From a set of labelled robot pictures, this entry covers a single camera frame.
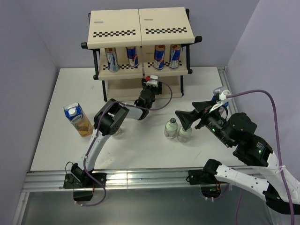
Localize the clear glass bottle green cap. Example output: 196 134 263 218
164 118 178 139
113 128 122 136
177 126 192 143

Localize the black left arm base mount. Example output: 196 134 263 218
63 173 101 203

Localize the blue silver energy drink can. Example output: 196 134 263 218
169 44 181 69
154 45 165 70

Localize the blue Fontana juice carton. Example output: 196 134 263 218
64 102 93 137

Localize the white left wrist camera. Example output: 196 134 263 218
145 75 158 87

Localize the beige three-tier shelf rack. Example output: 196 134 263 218
81 7 203 101

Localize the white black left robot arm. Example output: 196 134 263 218
71 75 162 188

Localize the blue purple berry juice carton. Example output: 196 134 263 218
212 96 230 115

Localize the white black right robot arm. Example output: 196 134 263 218
175 100 300 215

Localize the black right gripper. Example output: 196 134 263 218
174 98 233 146

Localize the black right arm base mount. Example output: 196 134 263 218
186 169 228 199

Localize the aluminium mounting rail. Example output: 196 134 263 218
21 168 190 193

